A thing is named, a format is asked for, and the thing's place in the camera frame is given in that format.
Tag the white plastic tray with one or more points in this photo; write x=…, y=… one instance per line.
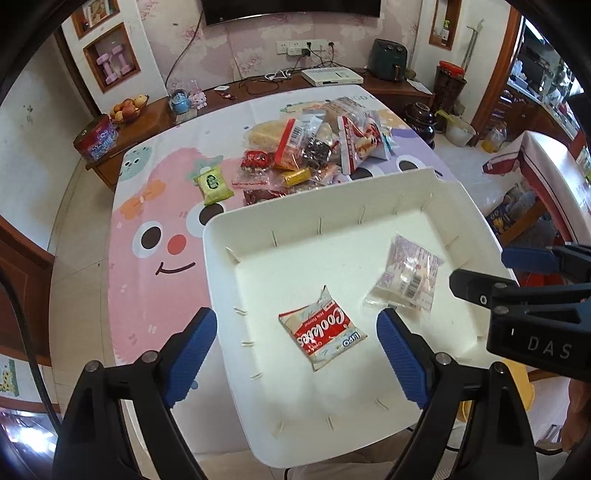
x=332, y=258

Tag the red cookie packet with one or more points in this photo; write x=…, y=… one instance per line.
x=323, y=330

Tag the dark brown ceramic pot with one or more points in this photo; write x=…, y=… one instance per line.
x=419, y=124

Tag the black television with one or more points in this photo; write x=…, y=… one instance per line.
x=291, y=11

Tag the blue snow globe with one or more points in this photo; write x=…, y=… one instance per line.
x=180, y=101

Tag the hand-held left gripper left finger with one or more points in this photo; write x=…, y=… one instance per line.
x=191, y=355

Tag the white paper sheet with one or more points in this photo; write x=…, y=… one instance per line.
x=418, y=86

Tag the white plastic bucket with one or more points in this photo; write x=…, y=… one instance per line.
x=459, y=134

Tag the framed picture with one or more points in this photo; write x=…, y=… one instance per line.
x=102, y=11

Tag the cartoon printed tablecloth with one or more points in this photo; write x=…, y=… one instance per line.
x=157, y=230

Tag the dark wicker basket red lid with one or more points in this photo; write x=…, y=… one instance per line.
x=450, y=90

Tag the wooden television cabinet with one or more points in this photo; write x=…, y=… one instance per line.
x=157, y=115

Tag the green snack packet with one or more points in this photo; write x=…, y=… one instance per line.
x=212, y=184

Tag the white set-top box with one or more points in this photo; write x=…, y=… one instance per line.
x=332, y=76

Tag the bowl of fruit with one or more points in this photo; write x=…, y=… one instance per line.
x=128, y=110

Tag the yellow printed picture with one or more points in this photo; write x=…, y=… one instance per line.
x=9, y=376

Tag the white cloth covered furniture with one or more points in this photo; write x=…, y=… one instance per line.
x=554, y=170

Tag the red round tin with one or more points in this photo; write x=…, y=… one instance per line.
x=97, y=138

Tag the yellow stool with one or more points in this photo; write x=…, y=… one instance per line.
x=521, y=383

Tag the pink snow globe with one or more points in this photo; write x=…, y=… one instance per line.
x=196, y=94

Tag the pile of snack packets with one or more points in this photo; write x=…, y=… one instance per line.
x=314, y=152

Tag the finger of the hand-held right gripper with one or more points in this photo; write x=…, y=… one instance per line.
x=475, y=286
x=521, y=258

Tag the dark green air fryer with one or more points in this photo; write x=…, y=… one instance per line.
x=388, y=60

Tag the spray bottle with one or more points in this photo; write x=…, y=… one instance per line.
x=444, y=32

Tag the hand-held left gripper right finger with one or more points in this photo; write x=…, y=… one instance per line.
x=401, y=355

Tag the white wall socket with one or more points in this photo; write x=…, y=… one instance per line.
x=332, y=46
x=287, y=47
x=313, y=47

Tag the clear purple snack packet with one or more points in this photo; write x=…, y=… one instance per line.
x=406, y=272

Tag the blue printed bag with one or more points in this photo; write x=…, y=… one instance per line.
x=508, y=212

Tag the brown wooden door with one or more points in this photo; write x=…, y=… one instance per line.
x=23, y=286

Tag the jar of orange liquid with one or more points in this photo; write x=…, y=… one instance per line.
x=493, y=138

